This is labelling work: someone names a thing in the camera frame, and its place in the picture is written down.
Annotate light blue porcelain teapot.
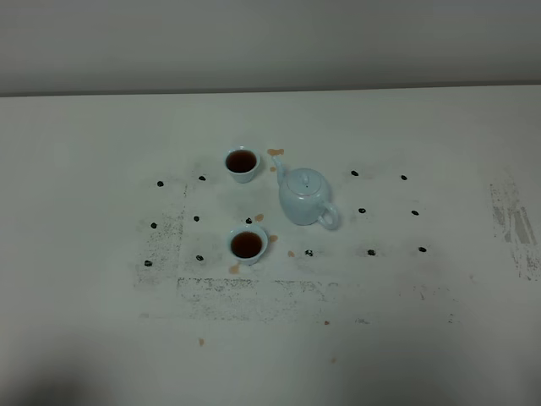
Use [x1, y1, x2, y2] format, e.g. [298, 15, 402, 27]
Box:
[272, 156, 340, 230]

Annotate near light blue teacup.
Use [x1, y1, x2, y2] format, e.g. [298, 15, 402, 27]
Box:
[227, 224, 269, 266]

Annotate light blue teacup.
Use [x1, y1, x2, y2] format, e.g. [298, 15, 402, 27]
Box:
[227, 224, 269, 266]
[224, 145, 260, 184]

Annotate far light blue teacup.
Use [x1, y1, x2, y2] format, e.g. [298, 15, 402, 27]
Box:
[224, 145, 260, 184]

